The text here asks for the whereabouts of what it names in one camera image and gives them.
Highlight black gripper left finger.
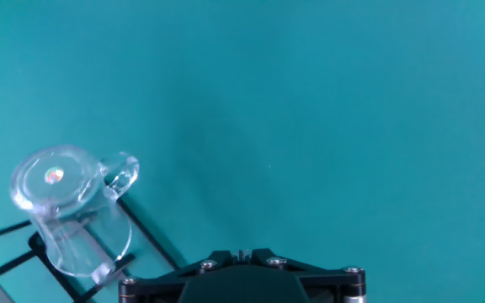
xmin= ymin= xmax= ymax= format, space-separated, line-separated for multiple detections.
xmin=118 ymin=247 xmax=243 ymax=303

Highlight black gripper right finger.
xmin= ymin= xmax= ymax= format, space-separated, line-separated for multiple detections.
xmin=242 ymin=247 xmax=368 ymax=303

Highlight clear plastic cup with handle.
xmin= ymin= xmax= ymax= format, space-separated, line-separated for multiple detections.
xmin=9 ymin=145 xmax=141 ymax=279

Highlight green table mat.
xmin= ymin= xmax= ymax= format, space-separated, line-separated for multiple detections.
xmin=0 ymin=0 xmax=485 ymax=303

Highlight black wire cup rack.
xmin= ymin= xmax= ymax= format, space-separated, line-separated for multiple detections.
xmin=0 ymin=197 xmax=180 ymax=303

